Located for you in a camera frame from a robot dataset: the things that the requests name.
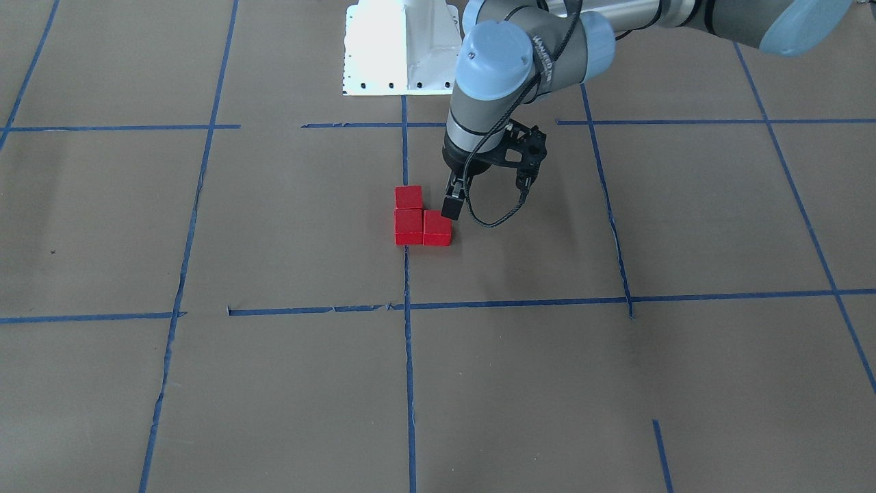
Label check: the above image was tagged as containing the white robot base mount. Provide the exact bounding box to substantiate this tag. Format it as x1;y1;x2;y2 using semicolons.
342;1;462;97

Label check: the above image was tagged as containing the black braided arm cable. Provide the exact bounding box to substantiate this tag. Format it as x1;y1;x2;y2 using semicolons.
461;0;584;229

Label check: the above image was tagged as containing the red cube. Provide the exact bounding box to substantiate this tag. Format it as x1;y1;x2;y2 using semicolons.
422;210;452;247
394;208;424;246
394;185;424;210

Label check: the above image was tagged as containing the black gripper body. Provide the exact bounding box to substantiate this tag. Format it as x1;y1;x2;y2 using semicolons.
442;147;493;199

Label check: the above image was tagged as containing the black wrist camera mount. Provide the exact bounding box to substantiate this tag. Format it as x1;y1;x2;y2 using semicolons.
486;119;548;194

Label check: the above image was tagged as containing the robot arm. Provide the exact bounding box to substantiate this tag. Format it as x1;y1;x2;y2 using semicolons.
441;1;851;220

